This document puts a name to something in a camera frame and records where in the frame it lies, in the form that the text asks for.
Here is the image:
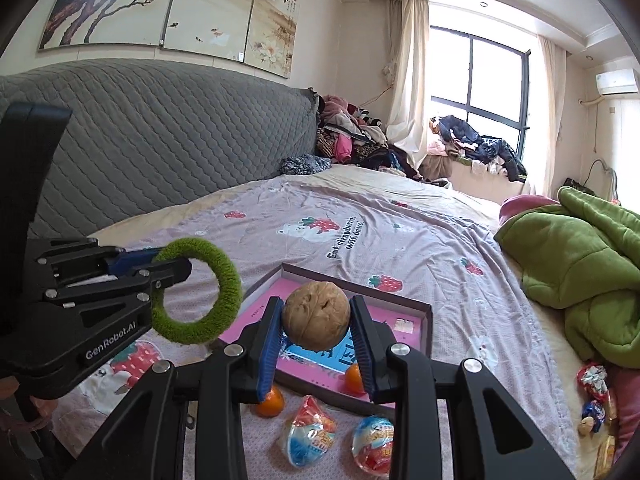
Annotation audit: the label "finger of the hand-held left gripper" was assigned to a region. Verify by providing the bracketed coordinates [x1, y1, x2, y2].
[44, 258, 193, 307]
[35, 237, 173, 281]

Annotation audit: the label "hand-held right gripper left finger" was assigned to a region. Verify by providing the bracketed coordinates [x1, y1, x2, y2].
[65, 296, 287, 480]

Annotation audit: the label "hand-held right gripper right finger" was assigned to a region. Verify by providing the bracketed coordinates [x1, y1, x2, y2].
[348, 296, 576, 480]

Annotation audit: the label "orange mandarin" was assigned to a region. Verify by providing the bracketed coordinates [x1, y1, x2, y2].
[344, 364, 367, 395]
[250, 385, 286, 418]

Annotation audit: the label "pink shallow box tray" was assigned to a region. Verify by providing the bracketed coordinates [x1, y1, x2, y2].
[215, 261, 434, 403]

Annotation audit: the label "green fuzzy ring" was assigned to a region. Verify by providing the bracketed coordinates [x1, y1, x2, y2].
[150, 236, 243, 345]

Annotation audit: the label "red blue toy egg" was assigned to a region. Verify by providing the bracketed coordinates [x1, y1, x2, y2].
[351, 414, 396, 476]

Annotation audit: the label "white blue toy egg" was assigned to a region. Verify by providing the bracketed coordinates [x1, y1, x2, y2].
[280, 394, 338, 468]

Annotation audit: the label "pink book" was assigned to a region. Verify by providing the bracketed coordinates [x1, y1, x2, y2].
[222, 280, 426, 396]

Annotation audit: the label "grey quilted headboard cover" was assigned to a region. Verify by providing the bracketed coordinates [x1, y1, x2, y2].
[0, 57, 321, 241]

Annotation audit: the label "dark patterned cloth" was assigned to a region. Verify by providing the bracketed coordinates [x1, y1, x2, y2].
[279, 154, 332, 177]

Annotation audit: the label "pile of clothes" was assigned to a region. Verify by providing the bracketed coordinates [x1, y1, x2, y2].
[315, 94, 426, 181]

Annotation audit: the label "pink pillow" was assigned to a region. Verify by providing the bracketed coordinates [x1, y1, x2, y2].
[500, 195, 560, 221]

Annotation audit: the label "green fleece blanket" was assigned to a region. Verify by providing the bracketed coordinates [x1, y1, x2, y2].
[494, 186, 640, 368]

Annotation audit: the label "red silver candy wrapper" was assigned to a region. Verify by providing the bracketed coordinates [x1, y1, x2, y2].
[577, 364, 608, 403]

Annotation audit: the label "dark clothes on windowsill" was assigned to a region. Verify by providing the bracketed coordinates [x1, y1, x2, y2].
[427, 114, 528, 183]

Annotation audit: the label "yellow snack bar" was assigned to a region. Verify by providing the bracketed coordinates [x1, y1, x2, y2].
[595, 435, 617, 478]

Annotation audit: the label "pink blanket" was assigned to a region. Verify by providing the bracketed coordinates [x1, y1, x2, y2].
[611, 362, 640, 461]

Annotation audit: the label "cream curtain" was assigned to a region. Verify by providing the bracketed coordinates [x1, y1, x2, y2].
[530, 35, 568, 196]
[385, 0, 431, 153]

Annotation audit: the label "white fan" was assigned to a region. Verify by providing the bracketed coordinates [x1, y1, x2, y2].
[587, 159, 621, 206]

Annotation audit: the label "window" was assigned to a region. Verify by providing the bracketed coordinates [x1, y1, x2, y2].
[429, 25, 532, 181]

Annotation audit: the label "white air conditioner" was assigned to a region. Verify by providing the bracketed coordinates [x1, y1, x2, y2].
[595, 69, 640, 96]

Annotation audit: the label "floral wall painting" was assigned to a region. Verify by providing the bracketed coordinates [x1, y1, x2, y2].
[37, 0, 306, 79]

